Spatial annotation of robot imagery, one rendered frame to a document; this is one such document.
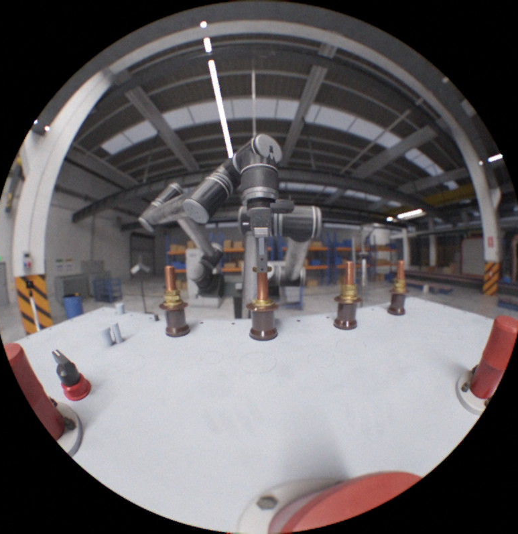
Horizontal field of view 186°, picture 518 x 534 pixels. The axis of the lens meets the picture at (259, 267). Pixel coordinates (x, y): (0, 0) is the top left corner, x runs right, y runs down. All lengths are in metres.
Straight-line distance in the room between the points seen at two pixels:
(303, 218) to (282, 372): 0.57
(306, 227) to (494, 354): 0.73
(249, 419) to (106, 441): 0.22
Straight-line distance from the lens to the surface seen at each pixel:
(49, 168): 5.48
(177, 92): 10.34
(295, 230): 0.70
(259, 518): 0.21
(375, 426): 0.28
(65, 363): 0.35
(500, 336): 0.35
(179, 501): 0.24
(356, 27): 3.45
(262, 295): 0.43
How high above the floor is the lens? 1.58
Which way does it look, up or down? 3 degrees down
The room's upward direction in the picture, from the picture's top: 1 degrees counter-clockwise
